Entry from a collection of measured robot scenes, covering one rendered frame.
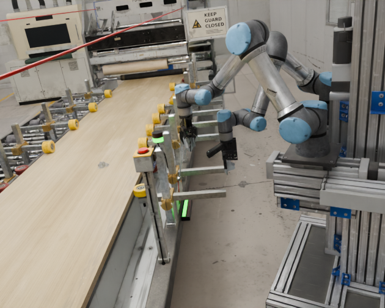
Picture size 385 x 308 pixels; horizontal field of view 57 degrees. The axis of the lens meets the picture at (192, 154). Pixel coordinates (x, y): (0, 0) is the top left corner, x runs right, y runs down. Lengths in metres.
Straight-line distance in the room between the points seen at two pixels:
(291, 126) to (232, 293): 1.32
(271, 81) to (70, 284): 1.04
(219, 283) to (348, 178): 1.23
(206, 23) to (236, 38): 2.79
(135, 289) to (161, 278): 0.15
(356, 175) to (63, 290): 1.21
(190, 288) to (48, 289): 1.31
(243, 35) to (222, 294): 1.61
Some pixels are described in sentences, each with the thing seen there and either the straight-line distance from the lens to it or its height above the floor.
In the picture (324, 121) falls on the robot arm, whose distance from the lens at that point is 1.60.
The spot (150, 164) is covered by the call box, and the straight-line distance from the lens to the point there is 1.35.
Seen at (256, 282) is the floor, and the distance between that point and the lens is 2.50.
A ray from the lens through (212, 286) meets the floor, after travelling 2.49.
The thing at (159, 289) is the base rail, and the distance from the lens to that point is 1.51.
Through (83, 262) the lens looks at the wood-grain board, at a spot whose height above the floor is 0.90.
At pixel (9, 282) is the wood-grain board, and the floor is 0.90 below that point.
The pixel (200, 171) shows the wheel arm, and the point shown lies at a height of 0.85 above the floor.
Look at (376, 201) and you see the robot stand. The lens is 1.55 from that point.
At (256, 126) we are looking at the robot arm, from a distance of 1.77.
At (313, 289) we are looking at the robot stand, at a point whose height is 0.21.
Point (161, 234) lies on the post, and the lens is 1.53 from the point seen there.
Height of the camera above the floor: 1.73
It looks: 23 degrees down
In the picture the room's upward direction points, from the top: 8 degrees counter-clockwise
